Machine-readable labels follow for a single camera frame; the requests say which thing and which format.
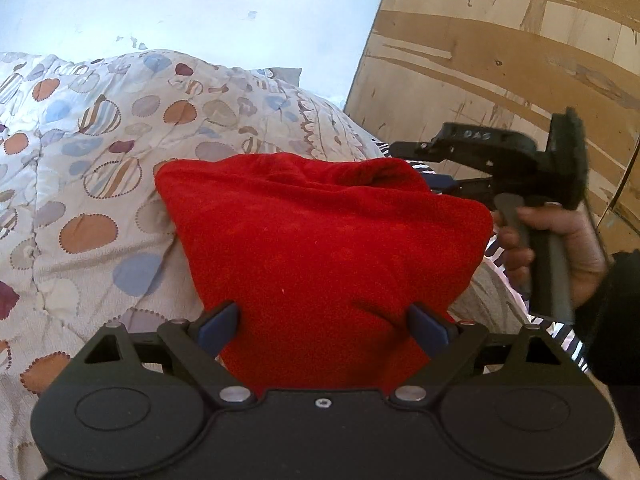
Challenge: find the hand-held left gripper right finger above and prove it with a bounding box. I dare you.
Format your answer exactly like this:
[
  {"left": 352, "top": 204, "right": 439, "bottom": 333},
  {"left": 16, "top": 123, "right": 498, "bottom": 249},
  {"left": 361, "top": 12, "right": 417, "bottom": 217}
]
[{"left": 390, "top": 302, "right": 557, "bottom": 407}]

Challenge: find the person's right hand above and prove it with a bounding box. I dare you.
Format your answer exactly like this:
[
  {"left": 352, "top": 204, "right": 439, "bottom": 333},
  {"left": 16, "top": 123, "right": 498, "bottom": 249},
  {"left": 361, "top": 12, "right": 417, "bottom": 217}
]
[{"left": 492, "top": 205, "right": 610, "bottom": 312}]

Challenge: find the wooden board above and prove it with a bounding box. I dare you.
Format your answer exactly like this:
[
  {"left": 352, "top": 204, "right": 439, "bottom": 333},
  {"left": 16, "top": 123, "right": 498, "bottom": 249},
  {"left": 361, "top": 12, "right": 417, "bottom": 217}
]
[{"left": 342, "top": 0, "right": 640, "bottom": 258}]

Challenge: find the red fleece garment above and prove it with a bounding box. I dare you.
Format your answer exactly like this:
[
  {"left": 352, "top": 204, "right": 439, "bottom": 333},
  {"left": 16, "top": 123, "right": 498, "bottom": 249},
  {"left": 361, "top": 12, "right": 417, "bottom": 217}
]
[{"left": 154, "top": 155, "right": 496, "bottom": 395}]

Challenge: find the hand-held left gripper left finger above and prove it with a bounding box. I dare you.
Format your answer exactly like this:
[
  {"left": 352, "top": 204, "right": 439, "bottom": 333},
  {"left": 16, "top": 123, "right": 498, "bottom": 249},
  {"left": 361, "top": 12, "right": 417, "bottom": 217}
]
[{"left": 84, "top": 301, "right": 255, "bottom": 408}]

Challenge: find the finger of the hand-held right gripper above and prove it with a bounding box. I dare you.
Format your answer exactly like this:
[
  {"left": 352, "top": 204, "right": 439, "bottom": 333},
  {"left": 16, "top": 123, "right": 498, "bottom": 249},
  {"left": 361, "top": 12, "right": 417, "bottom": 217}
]
[
  {"left": 389, "top": 121, "right": 551, "bottom": 175},
  {"left": 429, "top": 174, "right": 501, "bottom": 199}
]

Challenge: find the black white striped cloth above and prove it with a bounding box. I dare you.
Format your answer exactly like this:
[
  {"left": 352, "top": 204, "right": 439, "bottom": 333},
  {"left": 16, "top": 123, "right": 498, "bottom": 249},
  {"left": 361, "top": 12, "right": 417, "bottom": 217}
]
[{"left": 372, "top": 141, "right": 593, "bottom": 373}]

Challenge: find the printed quilt blanket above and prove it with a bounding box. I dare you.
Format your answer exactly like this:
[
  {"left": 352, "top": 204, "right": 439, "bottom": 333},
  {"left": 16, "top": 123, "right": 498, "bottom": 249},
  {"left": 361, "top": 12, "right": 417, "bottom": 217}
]
[{"left": 0, "top": 49, "right": 388, "bottom": 480}]

